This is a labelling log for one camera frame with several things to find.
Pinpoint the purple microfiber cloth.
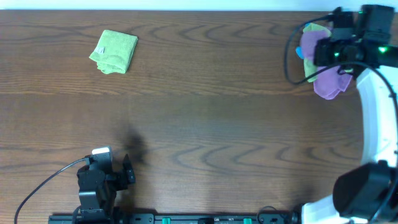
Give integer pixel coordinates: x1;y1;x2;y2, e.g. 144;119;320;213
296;23;352;100

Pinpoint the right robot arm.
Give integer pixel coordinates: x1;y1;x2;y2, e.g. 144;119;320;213
286;4;397;223

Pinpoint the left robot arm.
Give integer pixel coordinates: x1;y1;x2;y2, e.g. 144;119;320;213
73;152;136;223

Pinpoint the crumpled green cloth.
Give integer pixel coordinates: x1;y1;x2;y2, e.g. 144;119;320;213
303;23;352;85

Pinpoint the blue cloth in pile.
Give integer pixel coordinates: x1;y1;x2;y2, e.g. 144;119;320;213
295;23;310;60

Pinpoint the folded green cloth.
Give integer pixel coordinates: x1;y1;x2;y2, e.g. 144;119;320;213
89;30;139;74

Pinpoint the right black cable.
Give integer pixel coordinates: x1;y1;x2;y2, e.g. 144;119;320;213
284;14;398;125

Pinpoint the black cable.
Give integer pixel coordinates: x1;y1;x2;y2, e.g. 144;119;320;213
14;157;91;224
284;14;398;125

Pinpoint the left black cable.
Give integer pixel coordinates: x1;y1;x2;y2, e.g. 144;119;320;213
14;157;91;224

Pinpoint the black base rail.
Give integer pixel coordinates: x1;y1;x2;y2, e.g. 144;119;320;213
48;212;364;224

